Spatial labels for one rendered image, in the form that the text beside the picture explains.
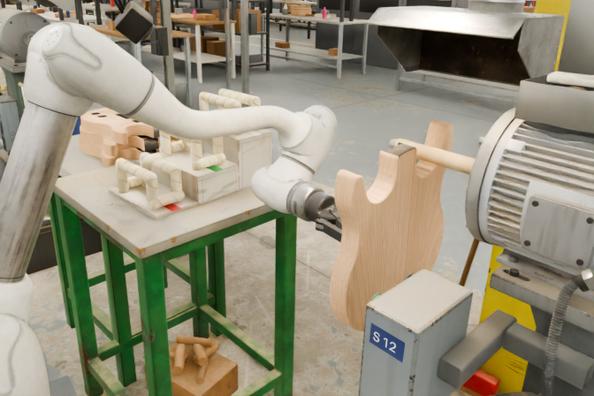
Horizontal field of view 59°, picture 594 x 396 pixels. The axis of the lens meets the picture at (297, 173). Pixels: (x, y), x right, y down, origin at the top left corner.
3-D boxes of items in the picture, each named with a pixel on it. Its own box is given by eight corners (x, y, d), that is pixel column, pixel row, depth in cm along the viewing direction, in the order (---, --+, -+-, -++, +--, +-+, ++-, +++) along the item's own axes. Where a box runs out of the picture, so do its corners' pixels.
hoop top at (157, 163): (183, 175, 154) (183, 165, 153) (174, 178, 152) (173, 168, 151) (147, 159, 167) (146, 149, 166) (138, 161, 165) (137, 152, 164)
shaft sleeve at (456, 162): (474, 161, 98) (470, 177, 99) (482, 158, 100) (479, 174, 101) (395, 139, 110) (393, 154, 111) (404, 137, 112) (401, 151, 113)
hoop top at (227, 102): (243, 110, 165) (243, 100, 164) (236, 111, 163) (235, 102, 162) (204, 99, 178) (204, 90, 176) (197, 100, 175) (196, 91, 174)
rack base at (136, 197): (199, 204, 157) (199, 201, 157) (156, 220, 147) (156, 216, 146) (148, 180, 174) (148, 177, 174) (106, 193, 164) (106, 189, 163)
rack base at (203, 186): (239, 190, 168) (239, 163, 165) (199, 205, 157) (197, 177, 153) (188, 169, 185) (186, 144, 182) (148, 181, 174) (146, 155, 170)
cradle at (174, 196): (186, 200, 156) (186, 190, 155) (154, 211, 148) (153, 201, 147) (180, 196, 158) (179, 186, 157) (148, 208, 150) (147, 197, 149)
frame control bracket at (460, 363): (514, 336, 92) (518, 317, 90) (458, 391, 79) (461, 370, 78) (492, 326, 94) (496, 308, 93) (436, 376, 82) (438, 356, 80)
